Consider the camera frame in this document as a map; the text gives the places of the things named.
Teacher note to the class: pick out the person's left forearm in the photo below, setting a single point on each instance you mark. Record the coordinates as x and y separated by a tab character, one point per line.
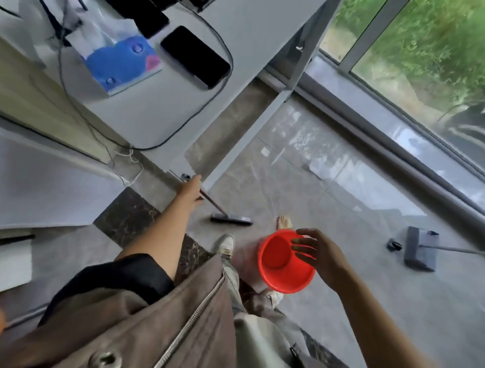
163	231

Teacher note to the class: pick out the white cabinet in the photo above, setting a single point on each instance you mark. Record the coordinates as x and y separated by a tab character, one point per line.
45	182

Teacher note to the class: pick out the person's right forearm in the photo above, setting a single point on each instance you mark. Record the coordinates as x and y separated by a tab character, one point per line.
375	330

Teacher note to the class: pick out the black sleeve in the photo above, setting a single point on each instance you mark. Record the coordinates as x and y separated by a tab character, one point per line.
113	273

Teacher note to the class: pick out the grey beige trousers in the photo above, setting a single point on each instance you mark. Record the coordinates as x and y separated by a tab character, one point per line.
261	337

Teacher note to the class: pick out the black car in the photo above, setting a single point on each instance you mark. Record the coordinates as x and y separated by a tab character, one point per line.
466	125

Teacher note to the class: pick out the white table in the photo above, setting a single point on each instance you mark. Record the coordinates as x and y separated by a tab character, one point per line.
242	34

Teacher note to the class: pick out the person's left fingers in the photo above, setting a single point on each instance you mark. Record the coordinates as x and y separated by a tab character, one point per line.
198	182

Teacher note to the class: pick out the red plastic bucket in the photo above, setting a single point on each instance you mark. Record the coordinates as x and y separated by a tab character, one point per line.
276	254

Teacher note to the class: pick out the person's right hand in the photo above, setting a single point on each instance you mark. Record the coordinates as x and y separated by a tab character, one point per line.
325	257

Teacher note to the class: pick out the grey sliding window frame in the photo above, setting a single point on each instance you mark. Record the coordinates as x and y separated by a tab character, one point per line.
379	129

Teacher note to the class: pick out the blue white tissue pack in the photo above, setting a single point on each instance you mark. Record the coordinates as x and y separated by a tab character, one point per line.
121	60

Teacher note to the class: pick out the small black round object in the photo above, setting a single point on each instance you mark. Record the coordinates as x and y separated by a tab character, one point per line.
394	245

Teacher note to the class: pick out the brown zip jacket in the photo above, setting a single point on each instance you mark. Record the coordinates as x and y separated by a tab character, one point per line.
151	333

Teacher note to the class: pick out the person's right fingers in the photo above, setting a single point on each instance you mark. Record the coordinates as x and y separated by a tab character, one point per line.
305	244

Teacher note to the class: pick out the white shoe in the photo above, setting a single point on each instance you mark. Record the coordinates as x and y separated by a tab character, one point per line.
284	222
224	245

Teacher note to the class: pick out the white floor sticker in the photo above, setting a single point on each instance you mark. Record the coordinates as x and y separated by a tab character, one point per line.
265	151

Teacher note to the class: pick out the grey flat mop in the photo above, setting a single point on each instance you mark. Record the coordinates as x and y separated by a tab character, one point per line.
418	250

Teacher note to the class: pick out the black smartphone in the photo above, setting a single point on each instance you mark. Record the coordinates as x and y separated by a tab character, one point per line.
146	17
195	57

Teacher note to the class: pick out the light wooden panel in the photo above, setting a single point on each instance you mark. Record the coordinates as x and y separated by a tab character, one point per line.
30	98

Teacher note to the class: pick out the person's left hand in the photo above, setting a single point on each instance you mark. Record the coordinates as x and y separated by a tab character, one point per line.
190	191

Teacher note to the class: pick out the black floor squeegee broom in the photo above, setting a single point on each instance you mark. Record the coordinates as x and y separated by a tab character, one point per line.
231	219

